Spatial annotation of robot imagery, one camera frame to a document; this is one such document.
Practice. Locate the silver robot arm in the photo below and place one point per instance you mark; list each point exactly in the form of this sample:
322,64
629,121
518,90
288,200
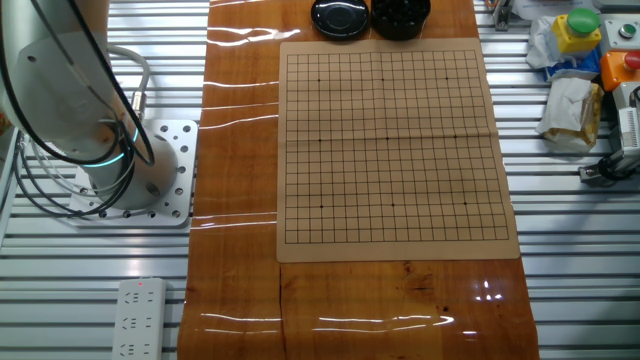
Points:
62,90

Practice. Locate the tan paper go board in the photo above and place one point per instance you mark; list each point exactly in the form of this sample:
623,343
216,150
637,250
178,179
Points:
395,150

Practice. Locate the glossy wooden mat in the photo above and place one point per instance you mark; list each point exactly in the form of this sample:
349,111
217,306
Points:
240,165

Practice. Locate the black bowl lid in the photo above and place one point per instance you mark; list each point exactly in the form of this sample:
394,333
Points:
340,20

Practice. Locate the black bowl of go stones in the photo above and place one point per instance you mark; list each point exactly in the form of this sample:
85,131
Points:
400,27

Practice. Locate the white power strip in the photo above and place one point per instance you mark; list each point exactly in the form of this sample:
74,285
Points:
137,320

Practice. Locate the blue packet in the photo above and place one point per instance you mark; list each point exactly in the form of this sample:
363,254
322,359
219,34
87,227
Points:
575,67

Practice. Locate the white paper sheet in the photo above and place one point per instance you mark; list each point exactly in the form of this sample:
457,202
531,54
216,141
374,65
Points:
540,7

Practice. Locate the yellow snack bag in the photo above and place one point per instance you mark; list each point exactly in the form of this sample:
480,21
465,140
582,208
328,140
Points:
592,115

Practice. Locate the yellow box green button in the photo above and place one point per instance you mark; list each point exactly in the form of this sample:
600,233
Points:
575,37

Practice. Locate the white grey box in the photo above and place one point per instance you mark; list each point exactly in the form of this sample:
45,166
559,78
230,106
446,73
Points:
622,95

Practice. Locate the orange box red button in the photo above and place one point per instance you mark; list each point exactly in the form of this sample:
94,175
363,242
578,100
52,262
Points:
615,70

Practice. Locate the white box small button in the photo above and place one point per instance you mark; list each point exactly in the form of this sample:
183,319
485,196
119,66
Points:
617,42

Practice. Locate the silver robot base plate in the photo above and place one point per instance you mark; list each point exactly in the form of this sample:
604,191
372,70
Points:
182,200

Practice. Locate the upright metal bracket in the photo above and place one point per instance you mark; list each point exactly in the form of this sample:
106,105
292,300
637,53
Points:
501,17

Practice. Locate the metal foot bracket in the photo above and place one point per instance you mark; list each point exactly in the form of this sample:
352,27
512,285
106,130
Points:
591,175

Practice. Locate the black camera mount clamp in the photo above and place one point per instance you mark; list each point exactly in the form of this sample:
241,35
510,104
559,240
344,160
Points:
610,167

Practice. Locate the silver camera mount pole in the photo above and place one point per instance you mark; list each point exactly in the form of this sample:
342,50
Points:
631,160

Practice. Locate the small silver camera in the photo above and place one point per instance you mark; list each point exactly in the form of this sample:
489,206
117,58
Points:
629,130

